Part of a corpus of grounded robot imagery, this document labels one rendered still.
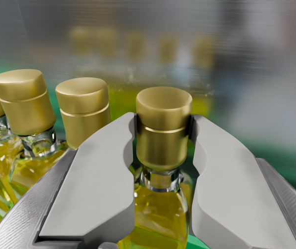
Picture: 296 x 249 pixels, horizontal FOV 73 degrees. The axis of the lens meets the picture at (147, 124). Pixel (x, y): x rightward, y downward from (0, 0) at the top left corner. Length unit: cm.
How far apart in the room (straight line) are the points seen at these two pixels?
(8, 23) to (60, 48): 12
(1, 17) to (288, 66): 40
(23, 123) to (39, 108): 2
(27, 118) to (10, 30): 25
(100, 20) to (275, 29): 18
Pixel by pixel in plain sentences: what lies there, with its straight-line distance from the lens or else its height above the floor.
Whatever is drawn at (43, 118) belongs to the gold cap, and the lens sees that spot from 18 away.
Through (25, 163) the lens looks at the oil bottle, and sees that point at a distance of 21.
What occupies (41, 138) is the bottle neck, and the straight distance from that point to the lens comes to 19.
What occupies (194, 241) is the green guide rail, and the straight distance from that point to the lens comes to 28.
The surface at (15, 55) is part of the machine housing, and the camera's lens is 43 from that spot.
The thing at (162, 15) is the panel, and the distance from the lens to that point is 24.
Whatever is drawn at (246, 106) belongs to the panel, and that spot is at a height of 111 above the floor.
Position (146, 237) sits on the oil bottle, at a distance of 18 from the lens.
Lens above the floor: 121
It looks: 32 degrees down
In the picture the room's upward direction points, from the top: straight up
